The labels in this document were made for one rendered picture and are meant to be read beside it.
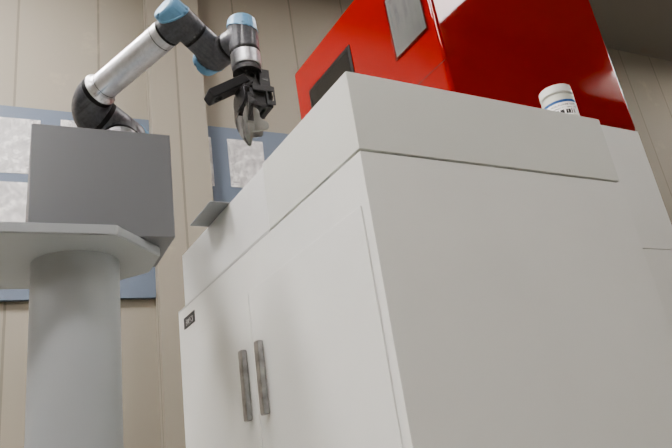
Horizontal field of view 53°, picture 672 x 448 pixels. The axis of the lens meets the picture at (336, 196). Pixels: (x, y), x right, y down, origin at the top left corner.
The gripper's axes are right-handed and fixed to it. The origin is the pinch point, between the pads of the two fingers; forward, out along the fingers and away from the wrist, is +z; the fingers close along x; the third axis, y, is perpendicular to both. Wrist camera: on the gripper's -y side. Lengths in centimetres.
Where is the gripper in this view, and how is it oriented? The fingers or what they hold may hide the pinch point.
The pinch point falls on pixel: (246, 139)
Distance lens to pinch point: 159.2
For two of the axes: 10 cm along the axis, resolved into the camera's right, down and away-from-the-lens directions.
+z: 1.4, 9.1, -3.8
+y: 8.7, 0.7, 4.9
